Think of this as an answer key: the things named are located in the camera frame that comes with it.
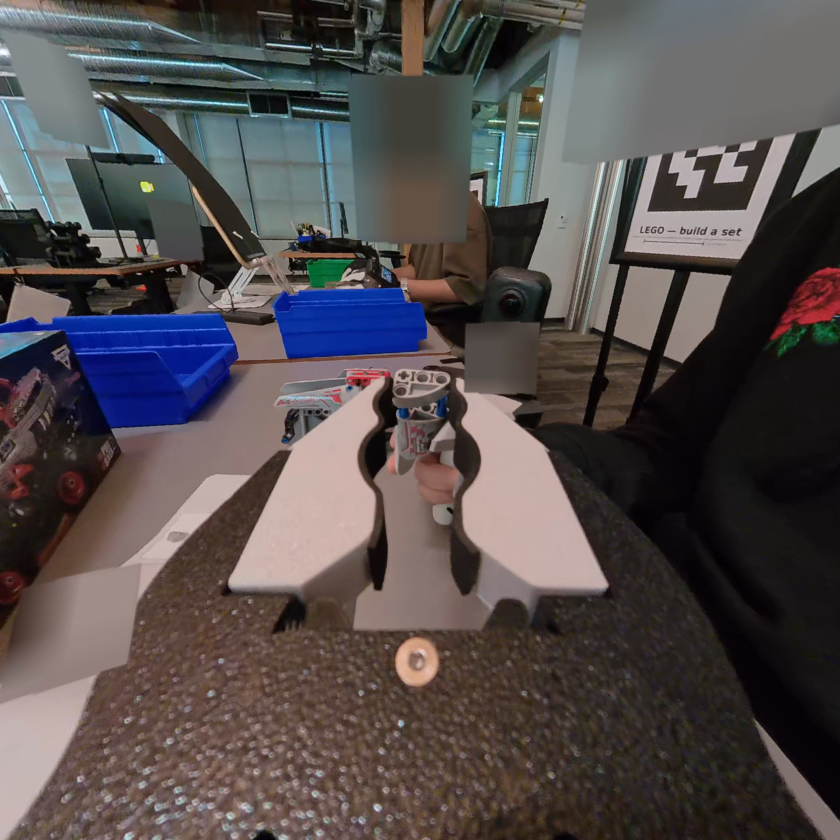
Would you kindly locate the partly built toy truck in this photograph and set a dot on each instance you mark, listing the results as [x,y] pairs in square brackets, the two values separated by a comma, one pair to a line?
[315,397]

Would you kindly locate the black panel wooden edge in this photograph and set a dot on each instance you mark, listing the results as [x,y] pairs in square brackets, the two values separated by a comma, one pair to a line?
[197,177]

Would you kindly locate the black easel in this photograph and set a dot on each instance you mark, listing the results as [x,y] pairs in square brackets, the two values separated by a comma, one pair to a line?
[604,367]

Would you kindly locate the wooden post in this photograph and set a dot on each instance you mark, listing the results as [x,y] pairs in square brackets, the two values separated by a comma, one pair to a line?
[412,36]

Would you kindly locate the black hand-held device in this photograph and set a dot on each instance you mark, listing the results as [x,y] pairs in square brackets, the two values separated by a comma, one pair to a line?
[371,270]

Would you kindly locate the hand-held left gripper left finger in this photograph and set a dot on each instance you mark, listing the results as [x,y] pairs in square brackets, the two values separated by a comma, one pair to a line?
[308,512]

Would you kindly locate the white stand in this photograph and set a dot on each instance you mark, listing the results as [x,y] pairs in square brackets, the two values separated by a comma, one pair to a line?
[239,289]

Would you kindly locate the black computer monitor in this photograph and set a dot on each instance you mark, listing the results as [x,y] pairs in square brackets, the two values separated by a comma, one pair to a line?
[111,193]

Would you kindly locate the large blue storage bin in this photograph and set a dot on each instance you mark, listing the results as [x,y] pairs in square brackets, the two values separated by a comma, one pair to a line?
[157,380]

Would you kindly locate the black mesh office chair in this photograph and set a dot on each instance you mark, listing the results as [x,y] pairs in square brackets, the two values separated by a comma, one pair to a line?
[518,229]

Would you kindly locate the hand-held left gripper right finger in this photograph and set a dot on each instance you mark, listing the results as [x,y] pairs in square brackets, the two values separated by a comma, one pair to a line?
[531,518]

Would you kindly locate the person's right hand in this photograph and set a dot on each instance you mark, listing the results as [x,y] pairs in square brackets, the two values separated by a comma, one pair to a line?
[425,482]

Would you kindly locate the black flat device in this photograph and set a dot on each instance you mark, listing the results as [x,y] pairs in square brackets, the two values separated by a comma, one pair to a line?
[248,317]

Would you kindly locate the white paper sheet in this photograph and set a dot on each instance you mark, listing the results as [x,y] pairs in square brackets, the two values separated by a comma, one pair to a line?
[36,303]

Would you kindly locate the dark toy truck box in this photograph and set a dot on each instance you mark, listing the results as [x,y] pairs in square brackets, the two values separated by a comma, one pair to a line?
[46,459]

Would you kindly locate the green storage bin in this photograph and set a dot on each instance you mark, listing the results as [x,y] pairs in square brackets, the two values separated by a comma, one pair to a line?
[328,272]

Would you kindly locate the person's black rose sweater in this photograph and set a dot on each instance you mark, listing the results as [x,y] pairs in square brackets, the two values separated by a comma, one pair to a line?
[774,525]

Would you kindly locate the black machine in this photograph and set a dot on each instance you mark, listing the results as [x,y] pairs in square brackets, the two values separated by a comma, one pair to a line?
[39,239]

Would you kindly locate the person's right forearm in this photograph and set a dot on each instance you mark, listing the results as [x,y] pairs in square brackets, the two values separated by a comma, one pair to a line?
[590,453]

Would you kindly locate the open white instruction booklet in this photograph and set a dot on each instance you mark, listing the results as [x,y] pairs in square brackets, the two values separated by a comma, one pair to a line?
[197,518]

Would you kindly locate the dark grey round-lens camera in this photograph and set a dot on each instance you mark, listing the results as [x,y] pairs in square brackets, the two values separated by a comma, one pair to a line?
[518,295]

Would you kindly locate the brown wooden desk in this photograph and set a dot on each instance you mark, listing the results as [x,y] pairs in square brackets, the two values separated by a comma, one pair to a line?
[79,268]

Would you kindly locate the black white marker sign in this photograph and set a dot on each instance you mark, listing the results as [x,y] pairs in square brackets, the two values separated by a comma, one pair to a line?
[695,216]

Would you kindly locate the pen cup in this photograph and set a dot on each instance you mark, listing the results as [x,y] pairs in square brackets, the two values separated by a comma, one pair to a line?
[308,237]

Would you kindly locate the grey brick assembly blue pins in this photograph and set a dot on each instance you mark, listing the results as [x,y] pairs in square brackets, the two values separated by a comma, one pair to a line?
[420,394]

